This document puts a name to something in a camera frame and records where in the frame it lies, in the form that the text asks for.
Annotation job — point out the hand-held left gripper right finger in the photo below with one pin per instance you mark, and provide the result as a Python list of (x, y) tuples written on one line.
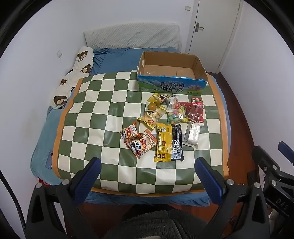
[(207, 179)]

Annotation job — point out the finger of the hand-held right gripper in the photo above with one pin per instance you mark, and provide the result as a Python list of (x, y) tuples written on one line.
[(284, 148), (260, 155)]

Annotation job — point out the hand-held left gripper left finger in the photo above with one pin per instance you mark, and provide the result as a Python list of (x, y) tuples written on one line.
[(88, 181)]

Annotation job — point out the clear white snack packet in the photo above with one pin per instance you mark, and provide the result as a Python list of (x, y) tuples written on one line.
[(191, 134)]

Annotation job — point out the long black snack packet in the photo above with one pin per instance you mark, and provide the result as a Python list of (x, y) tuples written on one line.
[(177, 141)]

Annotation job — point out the long yellow snack packet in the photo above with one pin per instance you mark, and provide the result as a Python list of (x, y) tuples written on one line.
[(163, 142)]

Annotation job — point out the orange panda snack packet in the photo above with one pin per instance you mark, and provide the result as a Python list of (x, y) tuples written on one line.
[(140, 147), (129, 134)]

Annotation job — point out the red snack packet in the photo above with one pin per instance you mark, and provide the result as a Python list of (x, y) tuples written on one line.
[(195, 110)]

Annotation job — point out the colourful candy ball packet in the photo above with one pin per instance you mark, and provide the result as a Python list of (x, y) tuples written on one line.
[(175, 116)]

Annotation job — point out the yellow biscuit packet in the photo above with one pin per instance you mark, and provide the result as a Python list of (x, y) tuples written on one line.
[(150, 118)]

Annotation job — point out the clear braised egg packet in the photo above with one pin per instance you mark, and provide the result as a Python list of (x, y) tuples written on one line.
[(152, 106)]

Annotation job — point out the yellow panda snack packet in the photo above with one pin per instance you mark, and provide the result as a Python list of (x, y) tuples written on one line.
[(159, 97)]

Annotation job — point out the cardboard box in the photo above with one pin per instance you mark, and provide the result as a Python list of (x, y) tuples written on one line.
[(170, 71)]

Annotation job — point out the green white checkered mat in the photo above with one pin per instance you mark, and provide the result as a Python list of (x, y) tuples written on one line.
[(103, 115)]

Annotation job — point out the dark fuzzy cloth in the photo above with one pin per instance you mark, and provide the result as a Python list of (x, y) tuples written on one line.
[(156, 225)]

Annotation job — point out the white nut snack packet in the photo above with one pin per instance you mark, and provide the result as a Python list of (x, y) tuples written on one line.
[(174, 103)]

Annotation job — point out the white bear print pillow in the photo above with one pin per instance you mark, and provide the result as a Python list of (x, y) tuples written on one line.
[(78, 66)]

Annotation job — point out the blue bed sheet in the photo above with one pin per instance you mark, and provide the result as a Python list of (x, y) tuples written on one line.
[(114, 59)]

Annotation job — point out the white door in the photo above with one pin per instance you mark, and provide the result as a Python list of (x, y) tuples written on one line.
[(213, 34)]

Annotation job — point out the white quilted headboard cushion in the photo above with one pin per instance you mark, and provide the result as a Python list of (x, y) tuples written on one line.
[(131, 36)]

